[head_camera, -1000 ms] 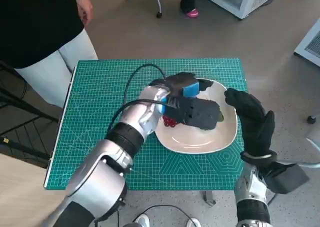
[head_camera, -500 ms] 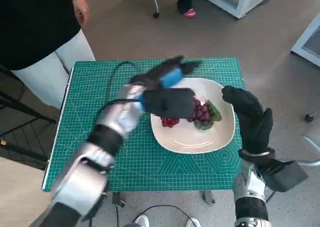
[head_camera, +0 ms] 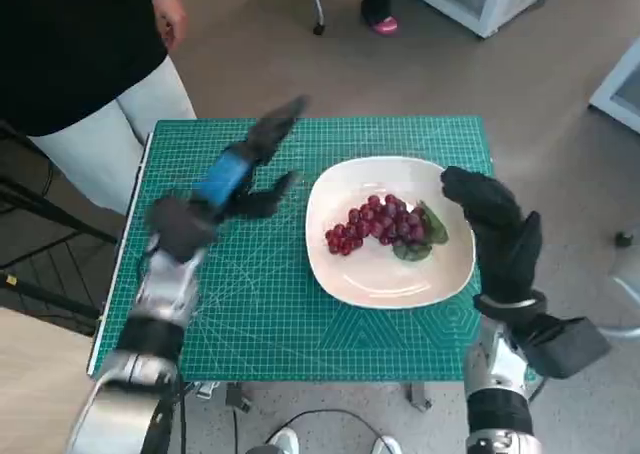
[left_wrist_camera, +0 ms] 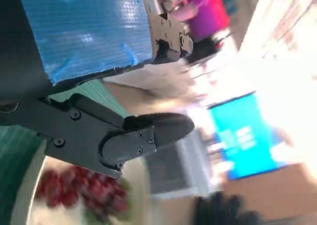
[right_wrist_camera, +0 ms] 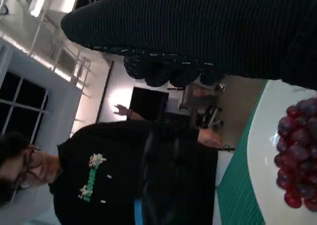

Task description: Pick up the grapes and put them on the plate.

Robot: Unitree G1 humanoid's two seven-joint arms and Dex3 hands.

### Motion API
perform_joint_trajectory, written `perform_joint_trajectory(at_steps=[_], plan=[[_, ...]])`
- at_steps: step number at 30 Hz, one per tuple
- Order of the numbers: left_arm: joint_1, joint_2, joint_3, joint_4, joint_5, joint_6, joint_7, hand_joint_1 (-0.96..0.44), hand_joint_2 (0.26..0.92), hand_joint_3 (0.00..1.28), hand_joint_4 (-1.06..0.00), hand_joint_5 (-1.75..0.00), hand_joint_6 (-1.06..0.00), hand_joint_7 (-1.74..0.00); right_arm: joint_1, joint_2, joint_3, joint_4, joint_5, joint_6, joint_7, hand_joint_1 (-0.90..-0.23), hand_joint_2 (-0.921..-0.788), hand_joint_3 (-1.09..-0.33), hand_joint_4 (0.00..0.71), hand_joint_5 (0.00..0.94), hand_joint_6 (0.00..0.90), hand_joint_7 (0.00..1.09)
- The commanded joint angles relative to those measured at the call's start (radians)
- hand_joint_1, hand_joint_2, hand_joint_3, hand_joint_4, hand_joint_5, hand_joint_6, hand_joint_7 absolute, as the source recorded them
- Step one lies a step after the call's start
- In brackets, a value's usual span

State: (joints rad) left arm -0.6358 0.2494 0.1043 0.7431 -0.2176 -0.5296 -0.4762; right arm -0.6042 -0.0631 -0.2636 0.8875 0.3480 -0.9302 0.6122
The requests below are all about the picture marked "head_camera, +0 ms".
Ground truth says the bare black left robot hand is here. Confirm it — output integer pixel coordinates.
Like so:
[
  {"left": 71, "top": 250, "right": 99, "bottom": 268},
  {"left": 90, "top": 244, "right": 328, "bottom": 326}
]
[{"left": 192, "top": 95, "right": 310, "bottom": 220}]

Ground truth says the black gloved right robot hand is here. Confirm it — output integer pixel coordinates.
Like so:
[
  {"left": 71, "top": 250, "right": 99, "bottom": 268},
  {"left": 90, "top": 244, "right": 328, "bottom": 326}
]
[{"left": 439, "top": 166, "right": 545, "bottom": 304}]

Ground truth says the red toy grape bunch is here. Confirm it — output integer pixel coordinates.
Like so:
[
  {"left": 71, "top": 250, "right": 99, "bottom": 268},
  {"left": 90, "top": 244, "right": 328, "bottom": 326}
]
[{"left": 324, "top": 195, "right": 450, "bottom": 263}]

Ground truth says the white plate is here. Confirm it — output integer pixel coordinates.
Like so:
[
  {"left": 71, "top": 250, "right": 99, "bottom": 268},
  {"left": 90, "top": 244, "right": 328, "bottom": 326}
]
[{"left": 304, "top": 156, "right": 476, "bottom": 309}]

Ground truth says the green cutting mat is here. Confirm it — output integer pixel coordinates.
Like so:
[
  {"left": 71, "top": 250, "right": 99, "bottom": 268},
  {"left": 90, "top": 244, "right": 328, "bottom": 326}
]
[{"left": 94, "top": 116, "right": 496, "bottom": 383}]

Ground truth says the white glass-front cabinet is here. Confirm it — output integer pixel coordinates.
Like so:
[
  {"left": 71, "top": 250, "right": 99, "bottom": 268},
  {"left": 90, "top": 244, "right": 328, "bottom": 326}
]
[{"left": 588, "top": 38, "right": 640, "bottom": 136}]

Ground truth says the black metal rack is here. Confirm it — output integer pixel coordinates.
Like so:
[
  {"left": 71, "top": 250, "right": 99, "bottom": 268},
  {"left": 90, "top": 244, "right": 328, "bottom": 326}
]
[{"left": 0, "top": 121, "right": 121, "bottom": 325}]

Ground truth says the person standing by table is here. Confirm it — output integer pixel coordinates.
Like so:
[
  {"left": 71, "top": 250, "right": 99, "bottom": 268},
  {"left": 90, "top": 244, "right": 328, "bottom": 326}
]
[{"left": 0, "top": 0, "right": 199, "bottom": 220}]

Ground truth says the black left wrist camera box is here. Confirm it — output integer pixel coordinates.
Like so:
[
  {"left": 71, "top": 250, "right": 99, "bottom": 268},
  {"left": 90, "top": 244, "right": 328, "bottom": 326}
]
[{"left": 149, "top": 196, "right": 217, "bottom": 264}]

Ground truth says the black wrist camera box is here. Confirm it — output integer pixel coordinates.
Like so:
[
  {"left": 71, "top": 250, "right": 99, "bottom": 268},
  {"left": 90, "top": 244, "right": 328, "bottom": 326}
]
[
  {"left": 519, "top": 316, "right": 614, "bottom": 379},
  {"left": 149, "top": 196, "right": 217, "bottom": 264}
]

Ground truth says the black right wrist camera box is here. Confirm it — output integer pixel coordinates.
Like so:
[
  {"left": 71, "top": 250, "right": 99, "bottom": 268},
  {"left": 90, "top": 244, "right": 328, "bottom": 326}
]
[{"left": 519, "top": 316, "right": 614, "bottom": 379}]

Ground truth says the grey rolling frame with casters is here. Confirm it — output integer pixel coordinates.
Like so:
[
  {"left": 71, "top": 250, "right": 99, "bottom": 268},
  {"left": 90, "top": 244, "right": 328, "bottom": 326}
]
[{"left": 253, "top": 0, "right": 327, "bottom": 36}]

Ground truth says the metal table bracket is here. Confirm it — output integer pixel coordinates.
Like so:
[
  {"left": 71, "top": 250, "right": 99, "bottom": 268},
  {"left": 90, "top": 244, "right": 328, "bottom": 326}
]
[
  {"left": 407, "top": 381, "right": 432, "bottom": 411},
  {"left": 192, "top": 381, "right": 254, "bottom": 413}
]

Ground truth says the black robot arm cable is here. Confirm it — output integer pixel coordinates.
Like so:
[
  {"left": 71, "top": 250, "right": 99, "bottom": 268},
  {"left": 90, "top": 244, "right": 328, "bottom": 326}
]
[{"left": 142, "top": 373, "right": 189, "bottom": 454}]

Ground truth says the black floor cable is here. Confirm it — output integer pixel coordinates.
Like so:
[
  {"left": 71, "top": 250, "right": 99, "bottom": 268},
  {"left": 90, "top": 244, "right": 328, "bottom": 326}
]
[{"left": 259, "top": 407, "right": 386, "bottom": 454}]

